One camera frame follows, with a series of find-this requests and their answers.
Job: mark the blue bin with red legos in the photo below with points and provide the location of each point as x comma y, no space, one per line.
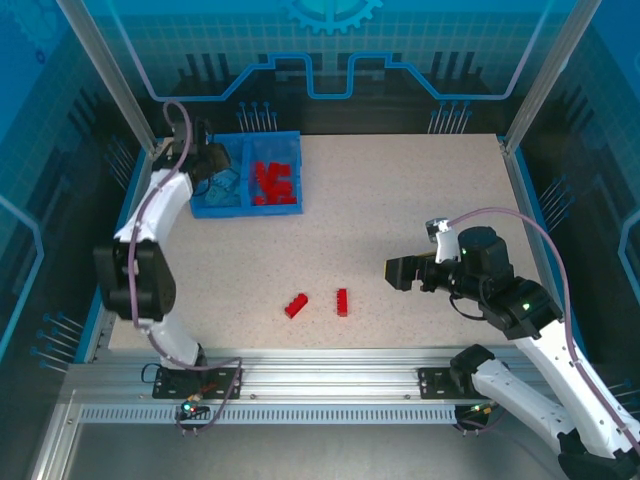
300,150

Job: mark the blue bin with pale legos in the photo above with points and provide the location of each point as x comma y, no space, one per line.
200,212

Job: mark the aluminium frame post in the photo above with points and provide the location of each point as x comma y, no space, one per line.
550,75
107,75

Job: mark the red square lego brick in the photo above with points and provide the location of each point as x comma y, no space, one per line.
263,199

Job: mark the small red cube lego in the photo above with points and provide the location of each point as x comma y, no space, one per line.
289,200

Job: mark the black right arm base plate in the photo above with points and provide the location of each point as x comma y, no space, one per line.
432,382

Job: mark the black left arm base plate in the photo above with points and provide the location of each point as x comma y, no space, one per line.
170,385

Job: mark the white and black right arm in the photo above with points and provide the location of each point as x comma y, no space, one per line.
550,365

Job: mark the aluminium frame rail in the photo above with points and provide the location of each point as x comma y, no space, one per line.
325,370

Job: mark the long pale blue lego brick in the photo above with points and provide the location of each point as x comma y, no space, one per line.
227,180

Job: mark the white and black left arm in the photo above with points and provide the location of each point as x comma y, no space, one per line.
160,200

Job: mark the long red lego brick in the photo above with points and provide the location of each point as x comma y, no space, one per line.
279,171
296,305
342,302
258,172

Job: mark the pale blue sloped lego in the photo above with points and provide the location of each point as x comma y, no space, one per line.
215,196

